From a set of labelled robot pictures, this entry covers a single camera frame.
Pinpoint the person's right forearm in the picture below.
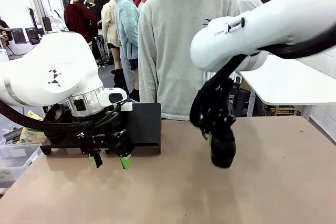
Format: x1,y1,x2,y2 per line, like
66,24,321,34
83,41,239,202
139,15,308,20
138,58,155,103

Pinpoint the person in grey sweatshirt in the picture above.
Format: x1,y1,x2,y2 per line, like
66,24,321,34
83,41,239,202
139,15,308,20
138,0,241,121

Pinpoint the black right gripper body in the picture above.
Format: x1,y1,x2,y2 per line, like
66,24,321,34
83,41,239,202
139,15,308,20
202,79,236,137

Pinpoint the yellow green snack bag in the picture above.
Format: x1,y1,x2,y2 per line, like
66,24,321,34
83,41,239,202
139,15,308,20
19,110,47,143

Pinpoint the seated person in black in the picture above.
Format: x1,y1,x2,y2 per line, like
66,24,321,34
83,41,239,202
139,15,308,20
0,19,13,49

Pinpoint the mannequin in blue fleece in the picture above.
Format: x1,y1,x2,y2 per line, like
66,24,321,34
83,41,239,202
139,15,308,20
112,0,141,104

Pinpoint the black right arm cable sleeve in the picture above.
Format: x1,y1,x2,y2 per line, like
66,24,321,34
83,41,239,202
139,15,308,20
189,23,336,141

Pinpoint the silver metal pole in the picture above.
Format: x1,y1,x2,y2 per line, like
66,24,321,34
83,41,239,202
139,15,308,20
25,0,52,35

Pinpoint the grey metal bracket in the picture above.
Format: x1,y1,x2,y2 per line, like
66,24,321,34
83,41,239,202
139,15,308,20
3,126,24,142

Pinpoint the black arm cable sleeve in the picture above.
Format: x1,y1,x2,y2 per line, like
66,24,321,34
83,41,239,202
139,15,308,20
189,23,336,141
0,100,87,133

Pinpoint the black monitor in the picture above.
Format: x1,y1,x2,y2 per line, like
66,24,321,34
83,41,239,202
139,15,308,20
12,27,27,44
26,27,42,45

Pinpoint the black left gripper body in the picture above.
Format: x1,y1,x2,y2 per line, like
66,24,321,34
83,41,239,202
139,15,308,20
75,108,124,148

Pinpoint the black metal shoe stand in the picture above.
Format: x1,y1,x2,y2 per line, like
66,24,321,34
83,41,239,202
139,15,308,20
39,137,111,156
104,102,162,155

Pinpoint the mannequin in beige jacket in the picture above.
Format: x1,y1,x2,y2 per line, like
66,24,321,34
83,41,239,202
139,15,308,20
101,0,129,96

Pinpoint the clear plastic storage bin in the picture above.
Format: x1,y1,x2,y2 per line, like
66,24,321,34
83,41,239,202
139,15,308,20
0,129,43,183

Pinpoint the mannequin in maroon sweater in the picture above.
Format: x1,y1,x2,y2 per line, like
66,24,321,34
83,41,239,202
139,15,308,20
64,0,100,51

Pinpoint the black left arm cable sleeve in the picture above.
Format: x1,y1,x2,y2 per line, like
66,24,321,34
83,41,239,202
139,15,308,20
0,100,87,133

